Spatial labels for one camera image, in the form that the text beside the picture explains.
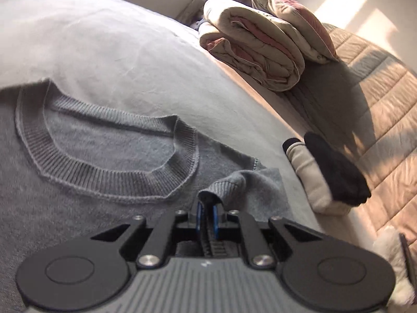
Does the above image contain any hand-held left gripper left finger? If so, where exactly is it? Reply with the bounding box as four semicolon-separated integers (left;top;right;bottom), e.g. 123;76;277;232
93;199;207;269

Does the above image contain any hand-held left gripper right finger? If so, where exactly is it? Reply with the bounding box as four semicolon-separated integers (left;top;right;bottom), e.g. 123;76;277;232
209;202;326;269

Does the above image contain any grey patterned knit sweater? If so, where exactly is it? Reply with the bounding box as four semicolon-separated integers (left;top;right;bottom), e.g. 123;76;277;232
0;78;295;313

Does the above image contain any folded cream garment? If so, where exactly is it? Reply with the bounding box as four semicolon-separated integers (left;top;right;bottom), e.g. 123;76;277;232
282;138;353;216

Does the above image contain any folded black garment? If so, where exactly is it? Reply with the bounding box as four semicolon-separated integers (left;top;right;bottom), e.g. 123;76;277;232
304;131;372;207

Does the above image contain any white plush toy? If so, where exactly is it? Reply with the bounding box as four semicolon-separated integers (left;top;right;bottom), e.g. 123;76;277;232
373;226;416;305

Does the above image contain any folded beige pink quilt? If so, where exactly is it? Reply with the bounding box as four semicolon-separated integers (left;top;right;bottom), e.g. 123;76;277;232
199;0;306;92

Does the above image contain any quilted beige bed pad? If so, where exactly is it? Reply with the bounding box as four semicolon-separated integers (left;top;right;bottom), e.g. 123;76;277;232
283;23;417;238

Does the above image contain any beige maroon pillow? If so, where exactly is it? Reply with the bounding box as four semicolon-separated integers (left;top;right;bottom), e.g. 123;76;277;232
243;0;339;64

